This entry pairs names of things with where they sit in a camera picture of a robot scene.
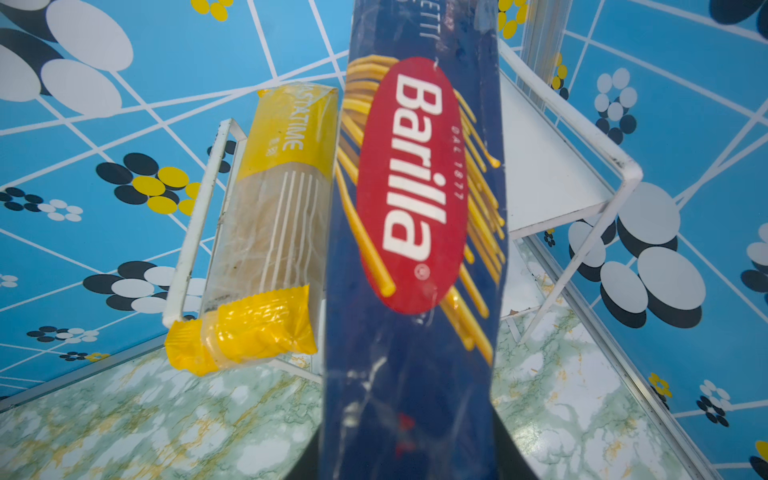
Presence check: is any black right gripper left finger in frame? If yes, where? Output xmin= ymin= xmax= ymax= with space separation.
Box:
xmin=283 ymin=430 xmax=320 ymax=480

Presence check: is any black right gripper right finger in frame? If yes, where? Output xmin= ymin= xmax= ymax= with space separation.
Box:
xmin=493 ymin=411 xmax=537 ymax=480

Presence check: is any blue Barilla spaghetti bag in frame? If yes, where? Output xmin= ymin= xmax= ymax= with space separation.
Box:
xmin=318 ymin=1 xmax=508 ymax=479

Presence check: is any yellow spaghetti bag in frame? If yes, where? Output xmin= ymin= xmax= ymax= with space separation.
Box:
xmin=162 ymin=82 xmax=339 ymax=376

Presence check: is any white two-tier shelf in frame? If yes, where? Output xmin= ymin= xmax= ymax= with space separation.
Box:
xmin=162 ymin=43 xmax=643 ymax=372

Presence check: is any right aluminium corner post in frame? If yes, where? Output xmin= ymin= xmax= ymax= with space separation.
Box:
xmin=520 ymin=0 xmax=573 ymax=87

